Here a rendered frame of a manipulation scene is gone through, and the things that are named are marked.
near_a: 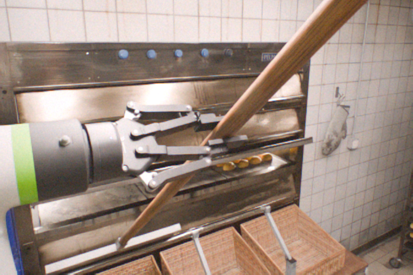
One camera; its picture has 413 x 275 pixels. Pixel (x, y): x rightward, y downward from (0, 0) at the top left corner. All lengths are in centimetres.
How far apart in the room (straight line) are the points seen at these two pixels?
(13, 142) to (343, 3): 35
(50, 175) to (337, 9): 33
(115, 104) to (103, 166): 131
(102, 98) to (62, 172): 132
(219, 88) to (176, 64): 33
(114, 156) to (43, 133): 8
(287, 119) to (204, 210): 88
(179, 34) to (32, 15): 70
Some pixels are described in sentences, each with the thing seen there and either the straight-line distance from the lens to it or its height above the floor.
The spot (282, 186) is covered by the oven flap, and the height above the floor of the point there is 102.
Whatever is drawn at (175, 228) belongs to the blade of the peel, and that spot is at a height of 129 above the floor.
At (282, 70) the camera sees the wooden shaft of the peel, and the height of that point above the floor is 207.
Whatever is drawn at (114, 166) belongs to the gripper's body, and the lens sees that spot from 40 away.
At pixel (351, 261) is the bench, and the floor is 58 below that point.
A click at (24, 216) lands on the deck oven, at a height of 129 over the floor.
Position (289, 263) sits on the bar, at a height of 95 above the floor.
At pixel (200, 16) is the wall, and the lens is 187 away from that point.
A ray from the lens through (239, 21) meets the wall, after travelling 202.
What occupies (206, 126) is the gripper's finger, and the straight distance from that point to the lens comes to 49.
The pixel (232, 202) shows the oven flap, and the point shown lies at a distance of 227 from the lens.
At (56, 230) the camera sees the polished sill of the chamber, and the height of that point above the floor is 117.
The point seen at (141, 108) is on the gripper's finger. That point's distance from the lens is 46.
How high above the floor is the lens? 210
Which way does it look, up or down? 14 degrees down
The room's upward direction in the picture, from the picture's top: straight up
